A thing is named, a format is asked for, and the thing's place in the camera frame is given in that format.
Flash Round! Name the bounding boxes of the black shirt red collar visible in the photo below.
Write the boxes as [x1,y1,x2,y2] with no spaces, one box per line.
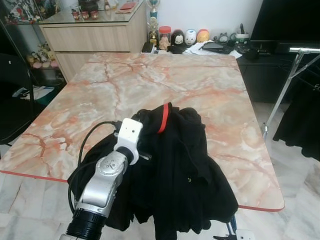
[67,102,240,240]

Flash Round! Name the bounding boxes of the black printed T-shirt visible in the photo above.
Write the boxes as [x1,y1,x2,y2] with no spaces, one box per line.
[272,82,320,161]

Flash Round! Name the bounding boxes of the silver metal clothes rack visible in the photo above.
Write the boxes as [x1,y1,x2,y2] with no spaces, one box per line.
[262,46,320,140]

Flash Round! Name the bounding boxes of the black TV console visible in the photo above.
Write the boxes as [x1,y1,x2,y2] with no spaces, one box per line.
[235,42,320,106]

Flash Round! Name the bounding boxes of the black television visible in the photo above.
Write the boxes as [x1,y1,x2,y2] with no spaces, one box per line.
[250,0,320,43]

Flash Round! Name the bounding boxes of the green white cup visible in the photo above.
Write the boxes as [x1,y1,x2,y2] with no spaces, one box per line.
[235,24,251,48]

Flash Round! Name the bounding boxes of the black flat tablet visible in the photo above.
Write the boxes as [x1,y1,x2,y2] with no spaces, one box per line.
[202,41,233,55]

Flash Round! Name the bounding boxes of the white papers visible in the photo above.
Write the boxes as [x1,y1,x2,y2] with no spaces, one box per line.
[182,41,221,56]

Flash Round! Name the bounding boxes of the orange round toy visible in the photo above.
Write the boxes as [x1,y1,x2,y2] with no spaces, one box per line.
[196,28,211,44]

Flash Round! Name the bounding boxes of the white round toy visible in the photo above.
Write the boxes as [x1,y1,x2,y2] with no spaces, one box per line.
[184,29,198,47]

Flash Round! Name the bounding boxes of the black round toy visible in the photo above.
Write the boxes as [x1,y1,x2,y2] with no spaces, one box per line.
[170,30,186,53]

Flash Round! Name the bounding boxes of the red lidded jar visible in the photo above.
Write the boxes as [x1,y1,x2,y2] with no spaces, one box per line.
[158,26,172,52]

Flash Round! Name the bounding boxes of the gold trophy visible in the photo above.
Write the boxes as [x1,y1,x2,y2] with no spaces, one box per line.
[146,0,161,51]

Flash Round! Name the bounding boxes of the small red tray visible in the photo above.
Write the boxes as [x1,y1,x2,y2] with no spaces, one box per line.
[119,1,137,12]

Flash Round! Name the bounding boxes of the light wooden cabinet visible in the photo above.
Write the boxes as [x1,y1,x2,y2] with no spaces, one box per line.
[39,2,148,83]

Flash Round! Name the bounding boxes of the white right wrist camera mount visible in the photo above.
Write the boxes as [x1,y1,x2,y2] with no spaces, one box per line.
[235,229,256,240]

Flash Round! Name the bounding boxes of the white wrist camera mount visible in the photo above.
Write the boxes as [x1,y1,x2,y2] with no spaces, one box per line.
[114,118,144,166]
[235,229,256,240]

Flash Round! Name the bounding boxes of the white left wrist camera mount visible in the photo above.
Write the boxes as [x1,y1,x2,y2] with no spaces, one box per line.
[114,118,144,166]

